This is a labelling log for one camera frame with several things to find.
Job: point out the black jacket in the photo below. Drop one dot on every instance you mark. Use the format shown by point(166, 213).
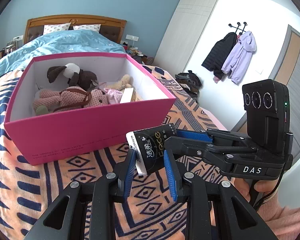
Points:
point(218, 52)

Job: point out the blue duvet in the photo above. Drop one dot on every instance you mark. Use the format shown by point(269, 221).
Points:
point(65, 40)

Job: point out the person's right forearm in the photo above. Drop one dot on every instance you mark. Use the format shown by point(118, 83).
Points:
point(285, 220)

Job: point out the white light switch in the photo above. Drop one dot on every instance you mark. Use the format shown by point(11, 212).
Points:
point(259, 70)

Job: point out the bedside table clutter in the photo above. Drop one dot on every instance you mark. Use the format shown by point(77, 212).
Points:
point(137, 53)

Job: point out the dark backpack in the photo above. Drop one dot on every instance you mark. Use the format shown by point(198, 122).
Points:
point(190, 80)

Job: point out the pink knitted bunny plush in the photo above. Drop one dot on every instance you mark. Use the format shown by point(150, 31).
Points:
point(72, 97)

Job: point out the pink cardboard box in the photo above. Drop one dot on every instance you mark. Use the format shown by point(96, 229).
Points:
point(77, 135)

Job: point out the pink hanging garment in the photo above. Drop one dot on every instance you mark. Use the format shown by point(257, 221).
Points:
point(216, 79)

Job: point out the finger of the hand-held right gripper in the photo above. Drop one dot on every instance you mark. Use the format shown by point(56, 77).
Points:
point(195, 135)
point(182, 145)

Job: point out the beige wardrobe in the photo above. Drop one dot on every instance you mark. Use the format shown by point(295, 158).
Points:
point(190, 25)

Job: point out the wooden headboard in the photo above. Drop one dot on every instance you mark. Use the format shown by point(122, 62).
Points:
point(110, 25)

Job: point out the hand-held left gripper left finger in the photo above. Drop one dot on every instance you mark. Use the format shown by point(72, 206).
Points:
point(130, 172)

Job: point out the white wall socket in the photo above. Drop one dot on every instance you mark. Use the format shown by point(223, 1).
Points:
point(18, 37)
point(132, 38)

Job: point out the lilac jacket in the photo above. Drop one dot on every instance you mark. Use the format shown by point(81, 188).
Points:
point(240, 55)

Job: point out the brown plush with white head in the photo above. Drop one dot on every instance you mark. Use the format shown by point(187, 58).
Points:
point(86, 77)

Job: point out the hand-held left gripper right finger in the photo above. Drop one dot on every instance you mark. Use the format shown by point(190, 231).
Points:
point(170, 175)

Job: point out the black wall coat hook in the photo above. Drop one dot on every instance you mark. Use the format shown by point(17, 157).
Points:
point(238, 27)

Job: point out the pink brocade sachet pouch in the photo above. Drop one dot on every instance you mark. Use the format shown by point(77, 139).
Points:
point(113, 95)

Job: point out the person's right hand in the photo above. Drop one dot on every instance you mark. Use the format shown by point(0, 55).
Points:
point(263, 187)

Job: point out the black tissue pack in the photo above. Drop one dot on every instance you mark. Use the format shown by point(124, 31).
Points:
point(152, 150)

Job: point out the green turtle plush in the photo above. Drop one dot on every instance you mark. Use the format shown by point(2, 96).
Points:
point(42, 110)

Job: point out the bedside cosmetics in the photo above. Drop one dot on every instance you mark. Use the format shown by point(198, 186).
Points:
point(8, 47)

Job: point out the grey framed door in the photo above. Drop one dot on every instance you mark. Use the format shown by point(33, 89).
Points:
point(297, 62)

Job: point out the yellow tissue pack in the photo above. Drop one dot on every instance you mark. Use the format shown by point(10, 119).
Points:
point(128, 95)

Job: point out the orange navy patterned blanket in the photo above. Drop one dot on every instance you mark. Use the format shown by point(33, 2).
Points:
point(27, 180)

